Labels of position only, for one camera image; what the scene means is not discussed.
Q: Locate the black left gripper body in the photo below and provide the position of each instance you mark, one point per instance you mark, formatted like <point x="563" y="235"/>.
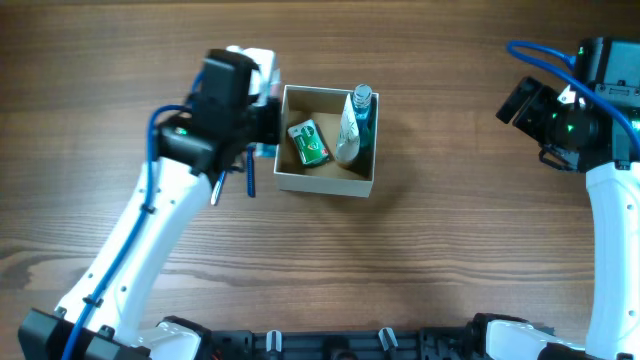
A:
<point x="270" y="121"/>

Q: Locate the teal toothpaste tube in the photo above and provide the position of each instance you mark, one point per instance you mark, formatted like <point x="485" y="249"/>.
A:
<point x="265" y="150"/>

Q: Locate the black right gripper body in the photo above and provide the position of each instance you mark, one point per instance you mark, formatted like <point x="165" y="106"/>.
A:
<point x="516" y="105"/>

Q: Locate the blue white toothbrush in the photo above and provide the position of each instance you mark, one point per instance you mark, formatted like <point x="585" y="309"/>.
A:
<point x="217" y="189"/>

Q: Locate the blue mouthwash bottle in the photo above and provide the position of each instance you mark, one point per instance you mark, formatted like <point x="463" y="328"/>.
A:
<point x="361" y="102"/>

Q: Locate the green soap packet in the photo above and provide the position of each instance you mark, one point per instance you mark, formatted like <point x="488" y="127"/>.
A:
<point x="309" y="143"/>

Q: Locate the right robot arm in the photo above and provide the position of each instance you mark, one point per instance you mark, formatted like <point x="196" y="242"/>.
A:
<point x="605" y="72"/>

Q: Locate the white leaf-print cream tube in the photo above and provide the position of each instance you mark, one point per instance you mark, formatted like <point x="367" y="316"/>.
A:
<point x="348" y="141"/>

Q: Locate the blue disposable razor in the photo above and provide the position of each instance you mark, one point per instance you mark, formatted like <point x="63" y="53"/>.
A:
<point x="250" y="171"/>

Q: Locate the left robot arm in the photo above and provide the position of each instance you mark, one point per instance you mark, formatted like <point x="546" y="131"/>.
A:
<point x="233" y="103"/>

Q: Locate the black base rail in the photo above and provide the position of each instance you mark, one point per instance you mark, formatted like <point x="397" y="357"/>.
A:
<point x="383" y="344"/>

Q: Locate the white cardboard box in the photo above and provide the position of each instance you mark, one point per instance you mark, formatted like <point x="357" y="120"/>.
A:
<point x="324" y="106"/>

